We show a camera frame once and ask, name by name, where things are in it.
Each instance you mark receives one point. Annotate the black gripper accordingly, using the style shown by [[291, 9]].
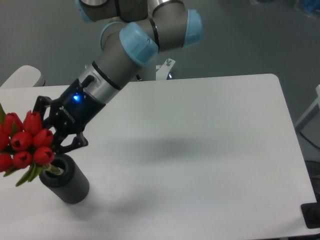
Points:
[[68, 115]]

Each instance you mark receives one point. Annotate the red tulip bouquet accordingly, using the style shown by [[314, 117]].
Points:
[[26, 144]]

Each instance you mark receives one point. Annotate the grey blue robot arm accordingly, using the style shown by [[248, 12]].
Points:
[[137, 31]]

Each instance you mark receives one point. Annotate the dark grey ribbed vase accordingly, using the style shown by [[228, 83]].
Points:
[[71, 186]]

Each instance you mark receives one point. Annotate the white chair back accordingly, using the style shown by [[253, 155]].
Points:
[[25, 76]]

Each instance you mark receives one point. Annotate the blue object top right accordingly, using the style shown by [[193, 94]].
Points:
[[309, 8]]

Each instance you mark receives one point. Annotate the white furniture frame right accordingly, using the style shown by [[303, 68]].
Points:
[[307, 116]]

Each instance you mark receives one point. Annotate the black cable port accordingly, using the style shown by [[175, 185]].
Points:
[[311, 215]]

